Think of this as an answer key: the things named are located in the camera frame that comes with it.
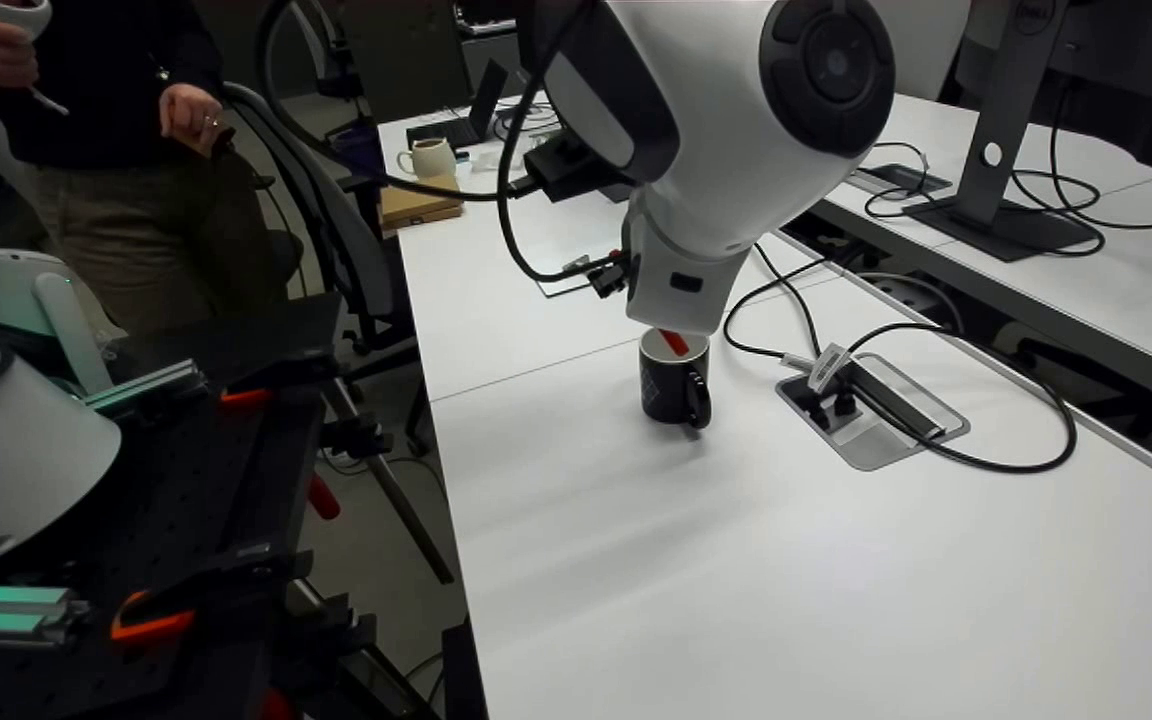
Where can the person's left hand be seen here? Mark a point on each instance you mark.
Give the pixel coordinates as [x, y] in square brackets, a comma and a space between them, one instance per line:
[199, 118]

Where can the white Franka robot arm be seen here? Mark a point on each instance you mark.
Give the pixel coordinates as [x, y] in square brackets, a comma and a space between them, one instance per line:
[711, 134]

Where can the black mug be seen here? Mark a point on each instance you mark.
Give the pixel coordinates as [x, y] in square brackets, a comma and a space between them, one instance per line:
[672, 394]

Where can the person in dark sweater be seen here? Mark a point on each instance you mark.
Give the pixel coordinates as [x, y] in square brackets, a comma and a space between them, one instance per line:
[97, 82]

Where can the black office chair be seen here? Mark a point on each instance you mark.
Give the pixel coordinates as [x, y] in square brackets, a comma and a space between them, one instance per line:
[318, 232]

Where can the small white cup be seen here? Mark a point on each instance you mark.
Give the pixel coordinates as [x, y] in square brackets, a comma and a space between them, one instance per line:
[433, 157]

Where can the wooden block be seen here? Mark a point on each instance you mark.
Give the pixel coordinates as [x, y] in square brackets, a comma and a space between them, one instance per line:
[417, 208]

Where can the dark laptop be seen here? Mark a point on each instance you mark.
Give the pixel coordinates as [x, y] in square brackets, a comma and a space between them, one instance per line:
[478, 102]

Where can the orange clamp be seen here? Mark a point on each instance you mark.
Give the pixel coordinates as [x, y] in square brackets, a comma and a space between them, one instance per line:
[150, 622]
[245, 398]

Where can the small red clamp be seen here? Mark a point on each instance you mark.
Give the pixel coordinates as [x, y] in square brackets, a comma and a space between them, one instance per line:
[321, 497]

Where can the black robot mounting cart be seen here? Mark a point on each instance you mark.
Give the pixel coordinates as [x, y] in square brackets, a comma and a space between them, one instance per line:
[200, 535]

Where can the black tripod leg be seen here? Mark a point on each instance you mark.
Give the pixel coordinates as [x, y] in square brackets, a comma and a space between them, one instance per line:
[398, 485]

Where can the grey power plug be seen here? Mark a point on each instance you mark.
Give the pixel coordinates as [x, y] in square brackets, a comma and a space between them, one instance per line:
[825, 369]

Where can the dark desk outlet box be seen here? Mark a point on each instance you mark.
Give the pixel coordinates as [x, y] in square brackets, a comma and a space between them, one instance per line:
[911, 177]

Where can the grey chair backrest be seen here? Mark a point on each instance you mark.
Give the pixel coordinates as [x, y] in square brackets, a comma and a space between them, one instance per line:
[939, 53]

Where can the silver desk outlet box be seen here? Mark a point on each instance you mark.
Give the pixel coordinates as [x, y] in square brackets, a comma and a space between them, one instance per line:
[891, 443]

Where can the monitor with silver stand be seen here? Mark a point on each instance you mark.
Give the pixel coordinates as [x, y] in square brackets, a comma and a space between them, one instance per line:
[1003, 134]

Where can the aluminium extrusion rail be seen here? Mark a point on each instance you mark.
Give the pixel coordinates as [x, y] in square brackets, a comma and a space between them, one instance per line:
[141, 386]
[2, 611]

